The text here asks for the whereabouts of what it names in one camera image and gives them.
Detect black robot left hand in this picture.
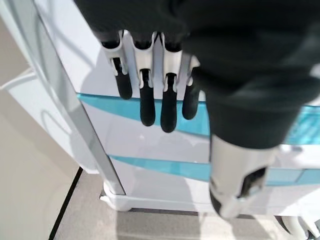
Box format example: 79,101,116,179
73,0,320,221

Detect white medical cart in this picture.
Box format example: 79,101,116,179
0,0,320,218

